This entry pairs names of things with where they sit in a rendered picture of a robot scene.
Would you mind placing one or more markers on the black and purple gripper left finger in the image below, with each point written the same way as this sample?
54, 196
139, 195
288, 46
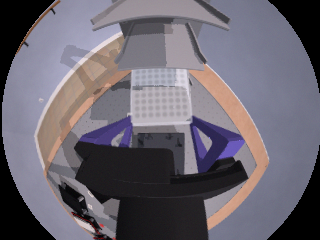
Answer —
104, 135

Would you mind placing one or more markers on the dark grey raised platform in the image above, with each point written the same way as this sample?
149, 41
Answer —
163, 140

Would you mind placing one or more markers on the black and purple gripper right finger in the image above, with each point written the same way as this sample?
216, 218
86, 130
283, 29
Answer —
225, 143

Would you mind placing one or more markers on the grey metal plate hotel rack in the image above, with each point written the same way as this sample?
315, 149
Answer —
162, 34

